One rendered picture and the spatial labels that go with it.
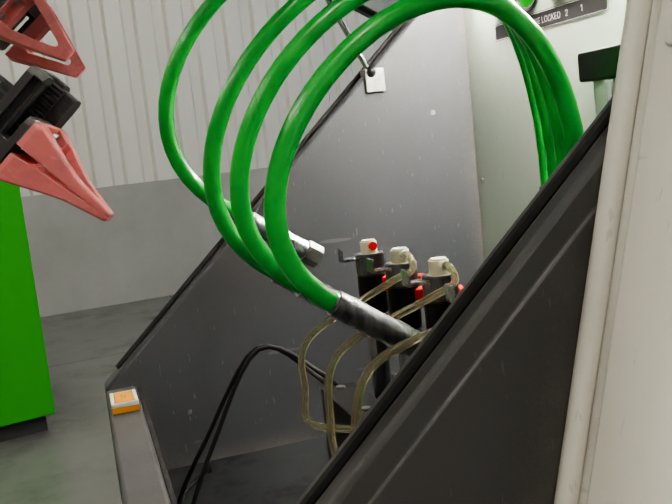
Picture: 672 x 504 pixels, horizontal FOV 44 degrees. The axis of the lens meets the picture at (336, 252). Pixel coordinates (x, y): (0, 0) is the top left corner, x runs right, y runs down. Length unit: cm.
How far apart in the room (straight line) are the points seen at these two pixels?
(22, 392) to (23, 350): 19
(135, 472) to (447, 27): 71
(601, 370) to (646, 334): 5
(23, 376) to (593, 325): 375
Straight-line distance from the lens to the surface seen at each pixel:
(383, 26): 54
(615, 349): 46
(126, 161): 728
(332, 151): 111
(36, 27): 94
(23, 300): 406
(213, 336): 110
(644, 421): 44
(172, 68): 75
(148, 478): 79
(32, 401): 415
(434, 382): 46
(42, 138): 59
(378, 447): 45
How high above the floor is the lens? 124
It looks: 8 degrees down
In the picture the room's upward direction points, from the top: 6 degrees counter-clockwise
